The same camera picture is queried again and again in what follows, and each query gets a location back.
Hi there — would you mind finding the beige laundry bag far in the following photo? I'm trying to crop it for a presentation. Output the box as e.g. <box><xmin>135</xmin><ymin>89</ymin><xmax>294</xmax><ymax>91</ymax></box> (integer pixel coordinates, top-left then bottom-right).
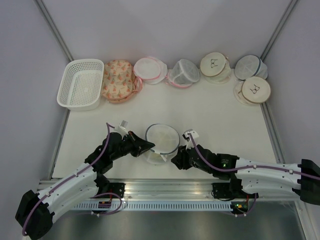
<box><xmin>200</xmin><ymin>52</ymin><xmax>231</xmax><ymax>84</ymax></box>

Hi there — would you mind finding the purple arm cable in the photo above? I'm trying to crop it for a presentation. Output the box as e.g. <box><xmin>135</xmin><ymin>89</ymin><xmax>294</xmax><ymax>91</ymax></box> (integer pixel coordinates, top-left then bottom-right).
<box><xmin>21</xmin><ymin>122</ymin><xmax>123</xmax><ymax>236</ymax></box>
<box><xmin>187</xmin><ymin>132</ymin><xmax>320</xmax><ymax>181</ymax></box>

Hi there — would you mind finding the floral beige laundry bag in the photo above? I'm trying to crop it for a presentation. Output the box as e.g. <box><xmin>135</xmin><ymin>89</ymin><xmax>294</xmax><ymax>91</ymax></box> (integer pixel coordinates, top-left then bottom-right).
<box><xmin>101</xmin><ymin>59</ymin><xmax>143</xmax><ymax>104</ymax></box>

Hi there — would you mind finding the white mesh bag blue zipper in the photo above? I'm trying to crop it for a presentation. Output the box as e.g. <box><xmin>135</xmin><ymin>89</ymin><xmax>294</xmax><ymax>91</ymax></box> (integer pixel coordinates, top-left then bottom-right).
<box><xmin>143</xmin><ymin>123</ymin><xmax>180</xmax><ymax>165</ymax></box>

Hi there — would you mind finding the beige laundry bag near right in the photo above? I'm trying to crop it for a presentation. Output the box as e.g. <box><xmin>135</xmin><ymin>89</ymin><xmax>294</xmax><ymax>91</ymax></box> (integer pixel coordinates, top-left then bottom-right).
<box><xmin>233</xmin><ymin>76</ymin><xmax>271</xmax><ymax>106</ymax></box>

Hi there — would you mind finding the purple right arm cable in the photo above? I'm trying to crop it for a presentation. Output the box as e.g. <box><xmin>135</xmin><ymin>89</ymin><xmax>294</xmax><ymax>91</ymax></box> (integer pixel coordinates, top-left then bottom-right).
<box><xmin>187</xmin><ymin>132</ymin><xmax>320</xmax><ymax>181</ymax></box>

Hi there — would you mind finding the white plastic perforated basket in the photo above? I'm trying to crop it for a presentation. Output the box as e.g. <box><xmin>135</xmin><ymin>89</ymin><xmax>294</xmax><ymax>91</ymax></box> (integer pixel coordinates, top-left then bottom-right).
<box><xmin>56</xmin><ymin>58</ymin><xmax>104</xmax><ymax>111</ymax></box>

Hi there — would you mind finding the corner aluminium post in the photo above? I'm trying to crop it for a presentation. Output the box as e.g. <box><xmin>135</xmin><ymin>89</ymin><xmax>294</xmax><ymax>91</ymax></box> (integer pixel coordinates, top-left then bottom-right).
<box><xmin>260</xmin><ymin>0</ymin><xmax>300</xmax><ymax>61</ymax></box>
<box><xmin>33</xmin><ymin>0</ymin><xmax>74</xmax><ymax>62</ymax></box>

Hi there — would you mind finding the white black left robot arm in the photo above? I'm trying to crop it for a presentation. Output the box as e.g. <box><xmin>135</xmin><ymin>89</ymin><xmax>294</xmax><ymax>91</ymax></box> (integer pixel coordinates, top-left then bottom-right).
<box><xmin>15</xmin><ymin>131</ymin><xmax>155</xmax><ymax>240</ymax></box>

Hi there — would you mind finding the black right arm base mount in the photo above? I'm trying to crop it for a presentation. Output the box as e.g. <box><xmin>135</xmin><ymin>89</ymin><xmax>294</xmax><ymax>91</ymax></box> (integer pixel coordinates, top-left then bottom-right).
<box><xmin>211</xmin><ymin>182</ymin><xmax>247</xmax><ymax>201</ymax></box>

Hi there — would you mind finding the white mesh bag blue trim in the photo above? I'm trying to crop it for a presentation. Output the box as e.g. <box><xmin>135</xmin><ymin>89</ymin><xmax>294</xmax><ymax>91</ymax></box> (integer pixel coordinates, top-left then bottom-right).
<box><xmin>234</xmin><ymin>55</ymin><xmax>268</xmax><ymax>81</ymax></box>

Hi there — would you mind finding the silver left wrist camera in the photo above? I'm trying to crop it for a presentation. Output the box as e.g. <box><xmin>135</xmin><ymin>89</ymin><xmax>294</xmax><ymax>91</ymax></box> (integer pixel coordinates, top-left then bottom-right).
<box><xmin>114</xmin><ymin>120</ymin><xmax>128</xmax><ymax>136</ymax></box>

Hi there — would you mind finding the round white bag pink trim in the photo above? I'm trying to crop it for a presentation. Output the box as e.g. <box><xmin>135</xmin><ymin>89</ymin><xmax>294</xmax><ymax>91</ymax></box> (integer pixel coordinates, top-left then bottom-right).
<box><xmin>133</xmin><ymin>56</ymin><xmax>168</xmax><ymax>85</ymax></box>

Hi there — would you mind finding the right corner aluminium post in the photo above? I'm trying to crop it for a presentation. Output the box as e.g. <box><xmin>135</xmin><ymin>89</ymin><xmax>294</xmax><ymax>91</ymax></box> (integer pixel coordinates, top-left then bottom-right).
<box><xmin>260</xmin><ymin>0</ymin><xmax>300</xmax><ymax>61</ymax></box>

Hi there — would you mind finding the aluminium front rail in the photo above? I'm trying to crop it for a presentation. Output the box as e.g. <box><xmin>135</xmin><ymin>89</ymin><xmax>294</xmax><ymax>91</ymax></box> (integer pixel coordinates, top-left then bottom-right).
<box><xmin>34</xmin><ymin>178</ymin><xmax>306</xmax><ymax>201</ymax></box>

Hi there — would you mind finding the white slotted cable duct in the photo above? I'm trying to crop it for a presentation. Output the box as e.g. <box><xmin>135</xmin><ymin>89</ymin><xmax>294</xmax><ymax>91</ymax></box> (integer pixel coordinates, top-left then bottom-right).
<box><xmin>72</xmin><ymin>200</ymin><xmax>233</xmax><ymax>212</ymax></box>

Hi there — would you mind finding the white mesh bag pink trim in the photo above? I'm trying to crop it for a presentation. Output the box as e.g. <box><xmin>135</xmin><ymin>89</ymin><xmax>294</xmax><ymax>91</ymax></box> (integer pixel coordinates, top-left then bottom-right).
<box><xmin>166</xmin><ymin>59</ymin><xmax>201</xmax><ymax>89</ymax></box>

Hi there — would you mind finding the left corner aluminium post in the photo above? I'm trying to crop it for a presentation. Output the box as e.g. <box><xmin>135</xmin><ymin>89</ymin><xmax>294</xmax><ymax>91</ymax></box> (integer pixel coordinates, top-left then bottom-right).
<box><xmin>33</xmin><ymin>0</ymin><xmax>74</xmax><ymax>62</ymax></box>

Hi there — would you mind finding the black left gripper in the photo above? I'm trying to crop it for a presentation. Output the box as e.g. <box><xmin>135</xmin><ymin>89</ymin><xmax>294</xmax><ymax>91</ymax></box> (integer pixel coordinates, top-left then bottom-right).
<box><xmin>111</xmin><ymin>130</ymin><xmax>155</xmax><ymax>161</ymax></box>

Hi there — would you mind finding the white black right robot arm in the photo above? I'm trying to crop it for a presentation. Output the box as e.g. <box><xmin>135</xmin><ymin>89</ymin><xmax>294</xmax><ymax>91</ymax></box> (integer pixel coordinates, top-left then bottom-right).
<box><xmin>171</xmin><ymin>145</ymin><xmax>320</xmax><ymax>205</ymax></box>

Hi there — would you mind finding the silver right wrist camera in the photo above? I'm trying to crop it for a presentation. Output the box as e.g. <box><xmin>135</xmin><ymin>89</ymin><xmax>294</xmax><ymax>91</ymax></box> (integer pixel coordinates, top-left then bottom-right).
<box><xmin>182</xmin><ymin>129</ymin><xmax>199</xmax><ymax>144</ymax></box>

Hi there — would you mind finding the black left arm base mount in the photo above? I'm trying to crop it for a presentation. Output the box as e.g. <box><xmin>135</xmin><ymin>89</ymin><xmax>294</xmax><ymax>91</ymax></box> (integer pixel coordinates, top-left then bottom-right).
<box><xmin>94</xmin><ymin>175</ymin><xmax>125</xmax><ymax>199</ymax></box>

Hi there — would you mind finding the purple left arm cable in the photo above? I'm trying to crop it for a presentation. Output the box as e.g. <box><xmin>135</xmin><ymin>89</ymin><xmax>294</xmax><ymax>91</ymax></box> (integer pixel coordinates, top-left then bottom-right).
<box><xmin>21</xmin><ymin>122</ymin><xmax>123</xmax><ymax>236</ymax></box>

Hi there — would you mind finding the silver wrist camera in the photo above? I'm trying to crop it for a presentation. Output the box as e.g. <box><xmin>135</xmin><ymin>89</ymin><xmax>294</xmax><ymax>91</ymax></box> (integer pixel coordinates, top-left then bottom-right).
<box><xmin>182</xmin><ymin>129</ymin><xmax>199</xmax><ymax>144</ymax></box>
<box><xmin>114</xmin><ymin>120</ymin><xmax>128</xmax><ymax>136</ymax></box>

